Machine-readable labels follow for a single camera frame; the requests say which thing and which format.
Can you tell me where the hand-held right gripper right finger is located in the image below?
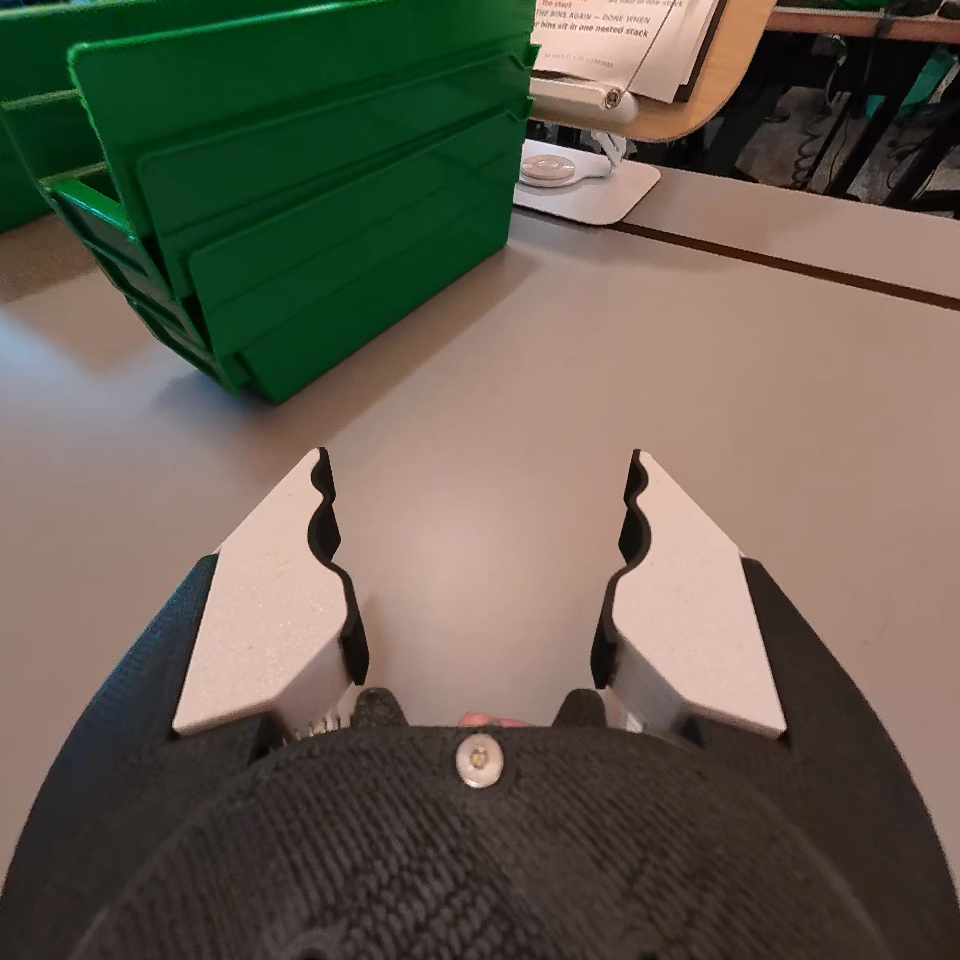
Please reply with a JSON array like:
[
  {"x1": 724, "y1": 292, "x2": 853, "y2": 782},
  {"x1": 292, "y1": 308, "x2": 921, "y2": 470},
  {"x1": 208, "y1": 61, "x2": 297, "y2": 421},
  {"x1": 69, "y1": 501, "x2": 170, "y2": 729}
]
[{"x1": 590, "y1": 448, "x2": 790, "y2": 741}]

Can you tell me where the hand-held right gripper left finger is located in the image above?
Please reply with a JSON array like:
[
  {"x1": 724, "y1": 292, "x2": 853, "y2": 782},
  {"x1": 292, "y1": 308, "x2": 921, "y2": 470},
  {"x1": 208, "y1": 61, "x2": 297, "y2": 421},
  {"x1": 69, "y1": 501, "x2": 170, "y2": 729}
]
[{"x1": 171, "y1": 446, "x2": 372, "y2": 738}]

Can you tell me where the grey desk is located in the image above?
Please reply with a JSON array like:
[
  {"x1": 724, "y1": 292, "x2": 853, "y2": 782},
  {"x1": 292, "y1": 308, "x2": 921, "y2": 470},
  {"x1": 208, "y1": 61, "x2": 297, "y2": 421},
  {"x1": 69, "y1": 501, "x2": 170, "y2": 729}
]
[{"x1": 0, "y1": 163, "x2": 960, "y2": 819}]

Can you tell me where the white stand base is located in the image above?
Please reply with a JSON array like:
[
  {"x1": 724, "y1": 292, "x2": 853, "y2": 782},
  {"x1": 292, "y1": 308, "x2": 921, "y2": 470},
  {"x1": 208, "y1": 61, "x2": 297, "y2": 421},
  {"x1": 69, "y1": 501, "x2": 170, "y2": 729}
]
[{"x1": 513, "y1": 129, "x2": 662, "y2": 225}]

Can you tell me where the white clip bar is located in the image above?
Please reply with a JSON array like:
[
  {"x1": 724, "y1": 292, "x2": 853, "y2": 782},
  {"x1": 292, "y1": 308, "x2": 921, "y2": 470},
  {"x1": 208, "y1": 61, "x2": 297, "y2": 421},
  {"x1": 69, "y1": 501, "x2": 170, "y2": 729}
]
[{"x1": 529, "y1": 71, "x2": 641, "y2": 126}]

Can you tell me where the wooden instruction board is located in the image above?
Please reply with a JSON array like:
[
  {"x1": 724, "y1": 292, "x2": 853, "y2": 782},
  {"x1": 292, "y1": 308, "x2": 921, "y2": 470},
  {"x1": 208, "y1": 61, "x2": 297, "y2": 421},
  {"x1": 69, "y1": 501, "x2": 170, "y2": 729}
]
[{"x1": 525, "y1": 0, "x2": 779, "y2": 145}]

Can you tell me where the printed instruction sheet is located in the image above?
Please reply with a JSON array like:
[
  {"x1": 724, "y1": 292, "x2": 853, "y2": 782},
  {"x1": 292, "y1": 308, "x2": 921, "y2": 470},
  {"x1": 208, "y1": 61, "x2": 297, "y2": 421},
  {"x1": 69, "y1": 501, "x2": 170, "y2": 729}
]
[{"x1": 528, "y1": 0, "x2": 729, "y2": 105}]

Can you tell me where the background wooden table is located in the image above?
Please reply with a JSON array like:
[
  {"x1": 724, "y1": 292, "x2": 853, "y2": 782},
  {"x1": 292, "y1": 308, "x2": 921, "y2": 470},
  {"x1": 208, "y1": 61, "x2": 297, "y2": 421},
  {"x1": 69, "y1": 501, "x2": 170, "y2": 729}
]
[{"x1": 765, "y1": 0, "x2": 960, "y2": 211}]

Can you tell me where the thin grey cord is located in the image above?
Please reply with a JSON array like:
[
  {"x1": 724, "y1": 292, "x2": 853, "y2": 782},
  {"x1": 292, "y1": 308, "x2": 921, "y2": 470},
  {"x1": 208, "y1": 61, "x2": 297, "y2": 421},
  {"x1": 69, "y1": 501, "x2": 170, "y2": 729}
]
[{"x1": 611, "y1": 0, "x2": 706, "y2": 102}]

